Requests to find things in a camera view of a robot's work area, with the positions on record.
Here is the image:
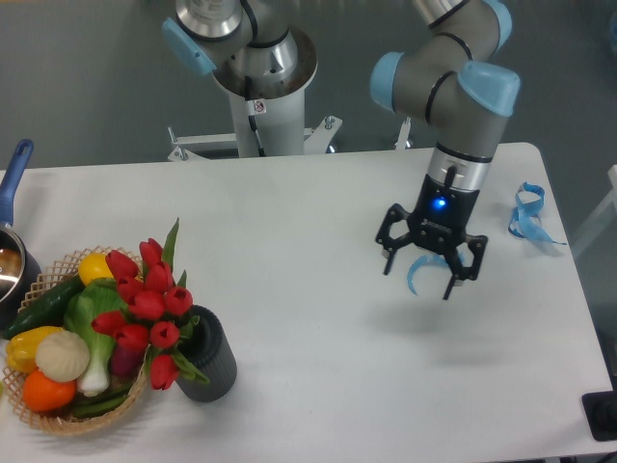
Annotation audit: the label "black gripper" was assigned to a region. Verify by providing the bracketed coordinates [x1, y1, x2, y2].
[375, 175, 488, 300]

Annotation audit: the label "red tulip bouquet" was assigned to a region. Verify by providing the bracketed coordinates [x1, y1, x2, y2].
[91, 221, 209, 390]

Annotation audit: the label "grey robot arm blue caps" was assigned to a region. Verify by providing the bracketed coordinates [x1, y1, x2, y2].
[162, 1, 521, 285]

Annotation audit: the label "dark grey ribbed vase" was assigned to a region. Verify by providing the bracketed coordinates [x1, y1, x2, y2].
[176, 306, 237, 402]

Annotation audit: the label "curved blue tape strip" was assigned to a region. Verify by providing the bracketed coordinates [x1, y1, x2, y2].
[407, 254, 452, 296]

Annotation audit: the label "tangled blue tape strips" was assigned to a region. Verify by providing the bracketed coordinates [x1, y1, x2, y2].
[507, 182, 566, 245]

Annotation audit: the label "black device at table corner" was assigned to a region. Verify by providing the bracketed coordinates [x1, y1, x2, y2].
[581, 391, 616, 442]

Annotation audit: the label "yellow squash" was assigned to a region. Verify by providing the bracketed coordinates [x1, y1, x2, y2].
[78, 253, 115, 286]

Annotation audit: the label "green bok choy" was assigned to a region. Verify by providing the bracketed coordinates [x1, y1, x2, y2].
[64, 278, 123, 397]

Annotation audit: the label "woven wicker basket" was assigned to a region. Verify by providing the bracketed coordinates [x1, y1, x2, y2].
[2, 245, 148, 436]

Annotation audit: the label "green bean pods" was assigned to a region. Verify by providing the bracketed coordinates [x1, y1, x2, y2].
[71, 384, 131, 420]

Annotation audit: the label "green cucumber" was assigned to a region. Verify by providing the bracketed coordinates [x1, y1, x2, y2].
[2, 276, 84, 340]

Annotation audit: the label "orange fruit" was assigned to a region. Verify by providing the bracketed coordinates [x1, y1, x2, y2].
[22, 369, 76, 413]

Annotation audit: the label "yellow bell pepper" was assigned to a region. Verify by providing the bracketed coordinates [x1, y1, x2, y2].
[6, 326, 63, 374]

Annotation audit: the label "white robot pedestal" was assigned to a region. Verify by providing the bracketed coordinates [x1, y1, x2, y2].
[167, 28, 344, 163]

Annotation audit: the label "black cable on pedestal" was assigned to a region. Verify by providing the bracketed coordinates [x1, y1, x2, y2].
[242, 75, 267, 158]

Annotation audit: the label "blue handled saucepan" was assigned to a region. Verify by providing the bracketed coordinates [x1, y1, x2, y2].
[1, 139, 40, 330]

